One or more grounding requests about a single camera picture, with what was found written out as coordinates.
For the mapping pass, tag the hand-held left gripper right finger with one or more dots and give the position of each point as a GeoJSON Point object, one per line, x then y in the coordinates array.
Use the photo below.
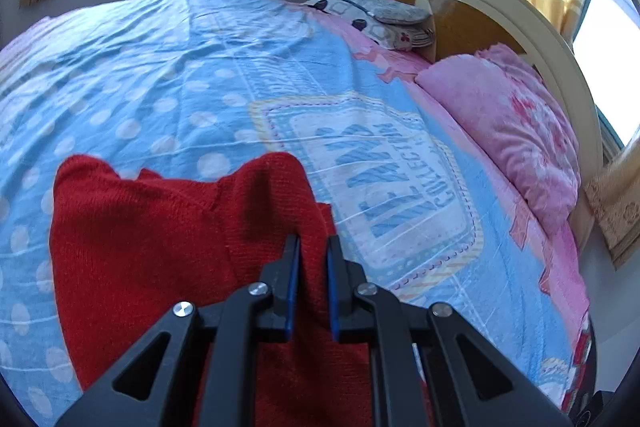
{"type": "Point", "coordinates": [334, 282]}

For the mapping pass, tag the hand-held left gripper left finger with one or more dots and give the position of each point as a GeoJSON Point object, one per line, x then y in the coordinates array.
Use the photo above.
{"type": "Point", "coordinates": [292, 282]}

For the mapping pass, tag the red knit sweater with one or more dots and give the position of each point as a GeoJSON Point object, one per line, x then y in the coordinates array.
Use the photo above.
{"type": "Point", "coordinates": [150, 232]}

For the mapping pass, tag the pink pillow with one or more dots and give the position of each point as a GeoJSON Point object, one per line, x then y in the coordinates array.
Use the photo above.
{"type": "Point", "coordinates": [500, 122]}

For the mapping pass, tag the blue printed bed sheet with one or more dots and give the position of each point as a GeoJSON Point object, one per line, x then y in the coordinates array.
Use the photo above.
{"type": "Point", "coordinates": [200, 57]}

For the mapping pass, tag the white floral pillow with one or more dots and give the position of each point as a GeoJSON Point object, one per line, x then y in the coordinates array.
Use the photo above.
{"type": "Point", "coordinates": [405, 38]}

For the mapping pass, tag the grey patterned pillow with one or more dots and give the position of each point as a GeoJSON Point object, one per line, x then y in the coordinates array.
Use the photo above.
{"type": "Point", "coordinates": [375, 4]}

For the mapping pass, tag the dark object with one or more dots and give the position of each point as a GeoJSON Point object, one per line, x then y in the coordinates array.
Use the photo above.
{"type": "Point", "coordinates": [595, 412]}

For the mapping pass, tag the beige patterned curtain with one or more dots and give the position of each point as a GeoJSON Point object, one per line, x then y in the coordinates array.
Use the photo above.
{"type": "Point", "coordinates": [620, 207]}

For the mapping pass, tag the side window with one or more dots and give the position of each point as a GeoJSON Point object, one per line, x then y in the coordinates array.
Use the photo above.
{"type": "Point", "coordinates": [615, 47]}

